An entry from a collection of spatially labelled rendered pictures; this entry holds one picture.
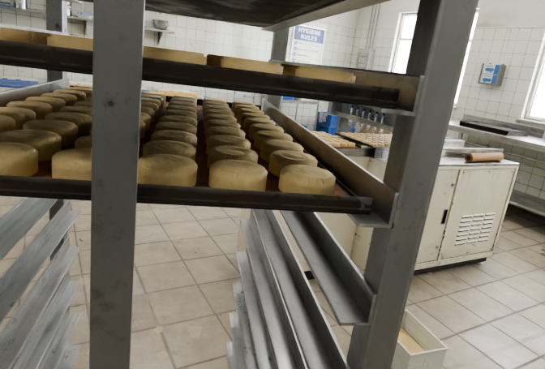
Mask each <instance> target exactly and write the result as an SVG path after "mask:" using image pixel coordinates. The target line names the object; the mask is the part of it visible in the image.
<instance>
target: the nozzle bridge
mask: <svg viewBox="0 0 545 369"><path fill-rule="evenodd" d="M347 106H348V104H346V103H339V102H331V101H329V102H328V111H327V114H331V115H336V116H338V118H337V127H336V133H341V132H345V133H347V132H350V133H351V131H352V126H353V121H355V122H360V123H364V124H367V125H369V126H373V127H378V128H380V129H383V130H386V131H391V132H392V133H393V128H394V124H395V120H396V116H397V115H396V114H385V119H384V124H381V119H379V117H378V119H377V122H374V118H373V117H372V116H371V120H367V119H368V116H366V114H365V117H364V118H362V115H361V114H360V113H359V115H358V117H356V116H355V115H356V113H355V112H353V115H350V111H349V110H348V109H347ZM349 119H350V120H352V123H351V124H350V125H349V123H348V120H349Z"/></svg>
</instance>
